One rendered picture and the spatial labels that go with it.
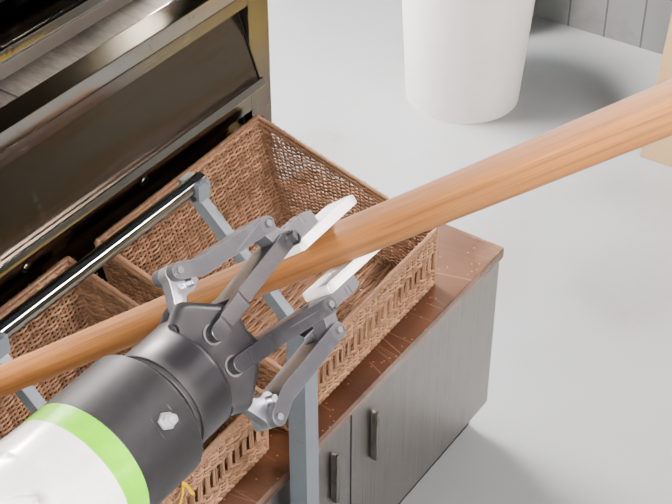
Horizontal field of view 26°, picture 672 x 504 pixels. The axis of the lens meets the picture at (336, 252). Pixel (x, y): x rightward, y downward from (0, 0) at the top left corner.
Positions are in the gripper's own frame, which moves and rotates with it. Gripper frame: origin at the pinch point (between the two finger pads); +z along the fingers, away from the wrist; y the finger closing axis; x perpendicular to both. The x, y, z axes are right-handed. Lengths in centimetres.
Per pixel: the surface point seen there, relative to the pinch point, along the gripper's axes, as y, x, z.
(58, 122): -17, -145, 92
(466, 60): 36, -214, 285
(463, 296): 61, -139, 151
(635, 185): 94, -185, 286
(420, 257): 47, -135, 142
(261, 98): 3, -161, 153
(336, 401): 58, -141, 106
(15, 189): -12, -152, 80
